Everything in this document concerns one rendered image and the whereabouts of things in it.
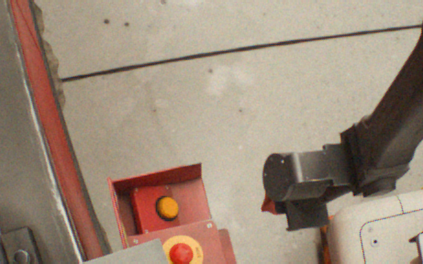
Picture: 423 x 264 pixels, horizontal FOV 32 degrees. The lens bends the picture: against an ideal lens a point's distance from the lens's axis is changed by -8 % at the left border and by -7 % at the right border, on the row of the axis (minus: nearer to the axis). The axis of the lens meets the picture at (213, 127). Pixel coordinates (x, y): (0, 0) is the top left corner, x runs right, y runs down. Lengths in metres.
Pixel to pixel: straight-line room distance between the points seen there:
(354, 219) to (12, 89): 0.92
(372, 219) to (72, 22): 1.07
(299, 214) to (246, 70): 1.24
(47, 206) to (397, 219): 0.95
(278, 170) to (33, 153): 0.50
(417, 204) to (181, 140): 0.70
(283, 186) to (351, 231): 0.97
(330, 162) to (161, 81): 1.35
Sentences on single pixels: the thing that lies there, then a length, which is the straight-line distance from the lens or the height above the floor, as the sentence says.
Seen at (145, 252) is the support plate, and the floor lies 1.00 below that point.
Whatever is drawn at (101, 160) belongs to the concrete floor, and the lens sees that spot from 2.14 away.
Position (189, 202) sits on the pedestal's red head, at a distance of 1.38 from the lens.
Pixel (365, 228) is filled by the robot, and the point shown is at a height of 0.28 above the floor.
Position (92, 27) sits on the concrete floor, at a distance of 2.28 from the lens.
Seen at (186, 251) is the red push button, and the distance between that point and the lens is 1.26.
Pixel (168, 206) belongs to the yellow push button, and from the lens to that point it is 1.36.
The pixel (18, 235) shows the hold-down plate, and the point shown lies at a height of 0.91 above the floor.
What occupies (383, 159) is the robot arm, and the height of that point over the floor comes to 1.30.
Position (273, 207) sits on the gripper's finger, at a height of 1.07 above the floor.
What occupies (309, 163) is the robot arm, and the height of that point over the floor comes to 1.22.
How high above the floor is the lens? 2.06
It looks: 73 degrees down
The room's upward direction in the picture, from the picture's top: 4 degrees clockwise
